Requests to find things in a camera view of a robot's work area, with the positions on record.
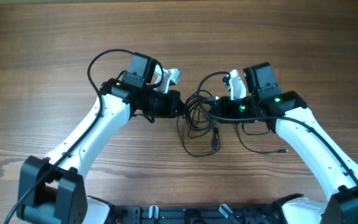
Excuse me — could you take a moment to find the thick black USB cable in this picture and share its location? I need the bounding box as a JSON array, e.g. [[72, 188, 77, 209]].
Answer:
[[183, 90, 221, 153]]

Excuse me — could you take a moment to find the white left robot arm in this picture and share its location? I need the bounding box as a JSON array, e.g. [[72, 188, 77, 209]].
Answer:
[[5, 52, 184, 223]]

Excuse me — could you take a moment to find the thin black cable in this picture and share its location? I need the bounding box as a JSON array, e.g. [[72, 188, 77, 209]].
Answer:
[[176, 102, 289, 157]]

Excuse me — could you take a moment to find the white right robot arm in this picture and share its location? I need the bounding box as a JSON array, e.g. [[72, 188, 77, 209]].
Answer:
[[208, 62, 358, 223]]

